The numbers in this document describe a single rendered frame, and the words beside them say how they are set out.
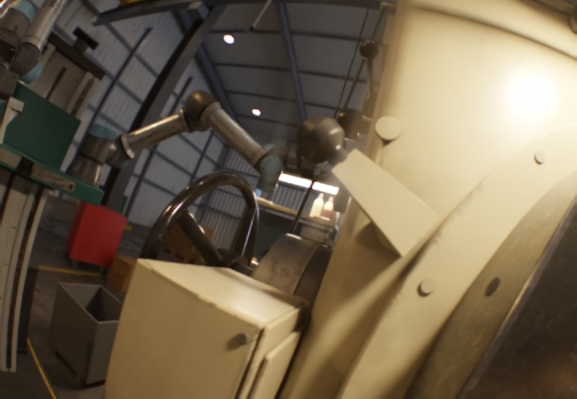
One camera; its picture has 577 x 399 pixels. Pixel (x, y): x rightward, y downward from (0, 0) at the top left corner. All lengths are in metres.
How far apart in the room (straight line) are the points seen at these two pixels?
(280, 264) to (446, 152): 0.26
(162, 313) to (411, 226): 0.18
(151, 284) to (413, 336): 0.19
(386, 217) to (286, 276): 0.21
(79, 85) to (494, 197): 1.28
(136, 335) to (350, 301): 0.17
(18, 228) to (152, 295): 1.14
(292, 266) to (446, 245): 0.23
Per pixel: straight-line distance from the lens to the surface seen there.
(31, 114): 1.18
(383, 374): 0.23
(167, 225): 0.39
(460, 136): 0.29
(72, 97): 1.26
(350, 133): 0.59
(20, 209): 1.31
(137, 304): 0.20
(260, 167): 0.94
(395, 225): 0.21
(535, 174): 0.29
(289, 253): 0.41
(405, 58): 0.34
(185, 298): 0.18
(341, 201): 0.71
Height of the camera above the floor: 1.40
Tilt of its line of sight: 13 degrees up
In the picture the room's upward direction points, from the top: 20 degrees clockwise
